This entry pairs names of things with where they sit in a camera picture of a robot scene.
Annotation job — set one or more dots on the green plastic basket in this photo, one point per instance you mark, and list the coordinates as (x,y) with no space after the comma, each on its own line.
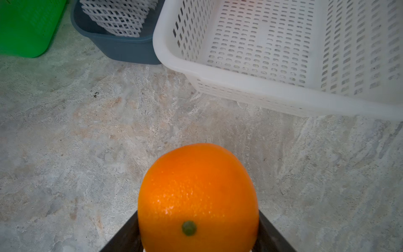
(27,26)

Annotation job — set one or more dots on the dark blue plastic tub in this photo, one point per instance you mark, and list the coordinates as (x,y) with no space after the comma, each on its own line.
(125,49)

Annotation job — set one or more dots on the netted orange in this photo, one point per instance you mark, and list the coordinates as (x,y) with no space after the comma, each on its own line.
(198,198)

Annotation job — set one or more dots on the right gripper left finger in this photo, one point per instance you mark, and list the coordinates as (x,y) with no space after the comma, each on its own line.
(127,239)

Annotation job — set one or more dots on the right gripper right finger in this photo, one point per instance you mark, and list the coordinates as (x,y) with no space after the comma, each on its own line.
(269,238)

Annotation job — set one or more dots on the white plastic basket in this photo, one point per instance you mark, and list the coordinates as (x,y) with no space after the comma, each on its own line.
(304,58)

